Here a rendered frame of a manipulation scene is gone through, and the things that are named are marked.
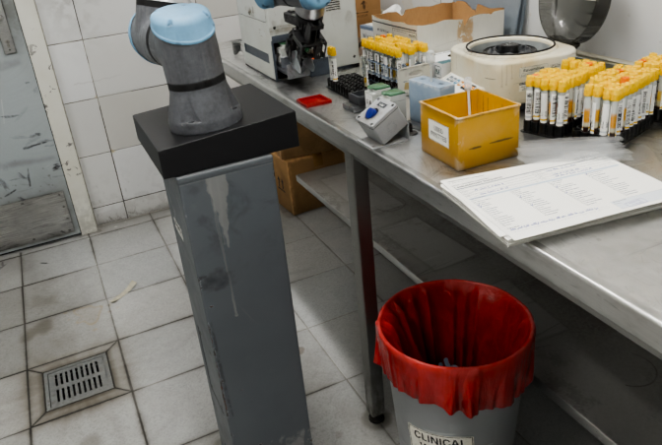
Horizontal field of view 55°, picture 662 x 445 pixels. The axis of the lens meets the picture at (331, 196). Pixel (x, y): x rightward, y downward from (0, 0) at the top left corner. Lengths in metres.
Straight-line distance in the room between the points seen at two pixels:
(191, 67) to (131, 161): 1.97
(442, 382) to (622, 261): 0.60
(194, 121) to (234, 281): 0.35
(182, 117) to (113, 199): 1.99
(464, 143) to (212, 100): 0.49
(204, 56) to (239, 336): 0.62
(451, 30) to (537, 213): 0.87
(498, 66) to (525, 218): 0.53
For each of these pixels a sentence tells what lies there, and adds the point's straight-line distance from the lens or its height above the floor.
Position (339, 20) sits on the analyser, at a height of 1.02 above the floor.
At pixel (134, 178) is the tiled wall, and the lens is 3.24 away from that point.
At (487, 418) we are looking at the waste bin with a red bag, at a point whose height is 0.28.
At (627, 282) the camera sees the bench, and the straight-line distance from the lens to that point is 0.88.
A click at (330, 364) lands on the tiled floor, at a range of 2.10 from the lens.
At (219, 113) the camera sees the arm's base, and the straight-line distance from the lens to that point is 1.29.
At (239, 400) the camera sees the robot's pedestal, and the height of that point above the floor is 0.30.
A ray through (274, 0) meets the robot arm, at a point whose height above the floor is 1.14.
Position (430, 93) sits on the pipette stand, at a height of 0.96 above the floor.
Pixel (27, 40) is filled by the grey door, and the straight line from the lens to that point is 2.99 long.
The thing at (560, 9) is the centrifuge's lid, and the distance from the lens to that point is 1.72.
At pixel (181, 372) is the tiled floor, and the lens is 2.19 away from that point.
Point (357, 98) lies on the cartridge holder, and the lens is 1.52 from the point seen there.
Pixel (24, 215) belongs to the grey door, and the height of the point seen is 0.17.
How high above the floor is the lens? 1.34
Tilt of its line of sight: 25 degrees down
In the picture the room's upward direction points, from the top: 6 degrees counter-clockwise
